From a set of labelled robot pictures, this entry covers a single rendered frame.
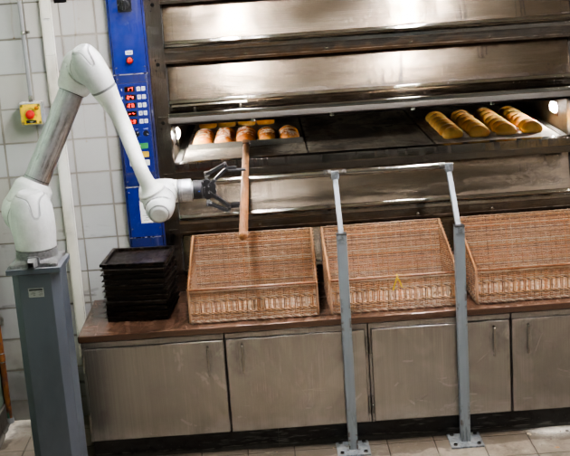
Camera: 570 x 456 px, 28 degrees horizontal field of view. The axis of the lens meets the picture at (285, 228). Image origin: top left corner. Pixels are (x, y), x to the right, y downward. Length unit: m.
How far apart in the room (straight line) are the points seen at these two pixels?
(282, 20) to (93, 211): 1.21
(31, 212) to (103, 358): 0.85
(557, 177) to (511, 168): 0.21
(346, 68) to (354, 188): 0.55
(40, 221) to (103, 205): 0.96
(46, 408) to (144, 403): 0.56
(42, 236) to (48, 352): 0.45
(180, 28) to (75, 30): 0.46
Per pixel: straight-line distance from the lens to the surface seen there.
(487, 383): 4.94
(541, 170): 5.31
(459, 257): 4.69
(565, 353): 4.98
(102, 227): 5.24
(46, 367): 4.43
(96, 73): 4.33
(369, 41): 5.09
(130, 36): 5.06
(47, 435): 4.54
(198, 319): 4.81
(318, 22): 5.06
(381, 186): 5.19
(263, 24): 5.05
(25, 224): 4.30
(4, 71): 5.19
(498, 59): 5.19
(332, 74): 5.09
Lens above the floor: 2.08
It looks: 14 degrees down
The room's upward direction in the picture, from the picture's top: 4 degrees counter-clockwise
